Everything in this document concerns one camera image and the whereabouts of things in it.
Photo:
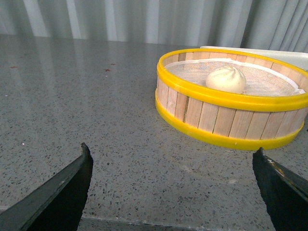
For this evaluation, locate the white steamed bun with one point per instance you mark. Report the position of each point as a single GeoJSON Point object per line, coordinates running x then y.
{"type": "Point", "coordinates": [227, 78]}

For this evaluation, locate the white rectangular tray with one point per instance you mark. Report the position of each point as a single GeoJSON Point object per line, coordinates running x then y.
{"type": "Point", "coordinates": [299, 59]}

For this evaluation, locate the grey pleated curtain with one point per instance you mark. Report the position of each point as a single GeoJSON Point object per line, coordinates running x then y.
{"type": "Point", "coordinates": [256, 24]}

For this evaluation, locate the yellow-rimmed wooden steamer basket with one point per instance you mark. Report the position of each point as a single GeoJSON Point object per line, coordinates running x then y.
{"type": "Point", "coordinates": [225, 119]}

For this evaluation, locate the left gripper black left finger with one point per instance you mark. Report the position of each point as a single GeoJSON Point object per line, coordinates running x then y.
{"type": "Point", "coordinates": [58, 204]}

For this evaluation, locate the white steamer liner cloth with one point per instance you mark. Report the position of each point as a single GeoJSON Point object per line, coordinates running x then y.
{"type": "Point", "coordinates": [260, 81]}

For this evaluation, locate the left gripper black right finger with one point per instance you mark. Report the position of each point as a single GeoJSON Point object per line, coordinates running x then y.
{"type": "Point", "coordinates": [284, 192]}

